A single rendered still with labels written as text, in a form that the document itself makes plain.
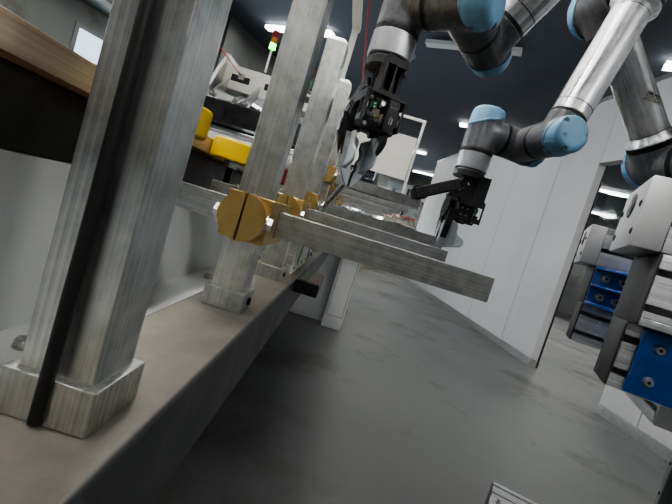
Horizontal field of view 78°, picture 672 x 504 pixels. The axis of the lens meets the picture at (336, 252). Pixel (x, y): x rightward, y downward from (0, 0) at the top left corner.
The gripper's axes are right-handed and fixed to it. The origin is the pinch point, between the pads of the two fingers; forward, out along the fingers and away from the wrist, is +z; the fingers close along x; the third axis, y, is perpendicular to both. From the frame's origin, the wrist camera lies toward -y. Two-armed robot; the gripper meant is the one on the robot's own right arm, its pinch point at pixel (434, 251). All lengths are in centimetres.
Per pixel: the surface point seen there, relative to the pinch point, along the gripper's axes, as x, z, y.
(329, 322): 225, 79, -14
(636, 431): 183, 77, 209
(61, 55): -64, -6, -49
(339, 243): -52, 2, -22
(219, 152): -29, -5, -46
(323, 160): -5.8, -12.0, -31.0
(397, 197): 23.5, -11.8, -10.1
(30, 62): -67, -5, -49
